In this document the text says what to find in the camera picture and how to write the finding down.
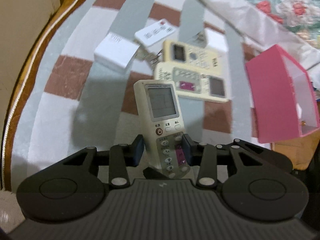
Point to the white key tag card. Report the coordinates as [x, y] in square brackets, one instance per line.
[154, 33]

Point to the pink cardboard box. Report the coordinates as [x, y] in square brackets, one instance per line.
[283, 98]

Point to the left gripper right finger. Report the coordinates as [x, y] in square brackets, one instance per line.
[189, 148]

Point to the striped checkered rug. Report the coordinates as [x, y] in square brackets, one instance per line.
[71, 101]

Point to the bunch of keys with ring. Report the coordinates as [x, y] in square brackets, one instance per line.
[152, 58]

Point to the white 90W charger block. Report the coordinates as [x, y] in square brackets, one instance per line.
[115, 52]

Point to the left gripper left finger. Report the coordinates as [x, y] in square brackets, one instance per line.
[136, 151]

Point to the cream remote with grey dial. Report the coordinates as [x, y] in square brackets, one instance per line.
[194, 56]

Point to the cream remote with large screen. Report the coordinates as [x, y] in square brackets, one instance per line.
[162, 126]

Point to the white bed skirt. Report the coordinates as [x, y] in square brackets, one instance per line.
[266, 32]

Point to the white power adapter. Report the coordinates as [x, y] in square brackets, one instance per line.
[215, 41]

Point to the beige cabinet side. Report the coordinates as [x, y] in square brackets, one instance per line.
[22, 21]

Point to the cream remote with purple panel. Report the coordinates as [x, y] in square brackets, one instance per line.
[192, 82]

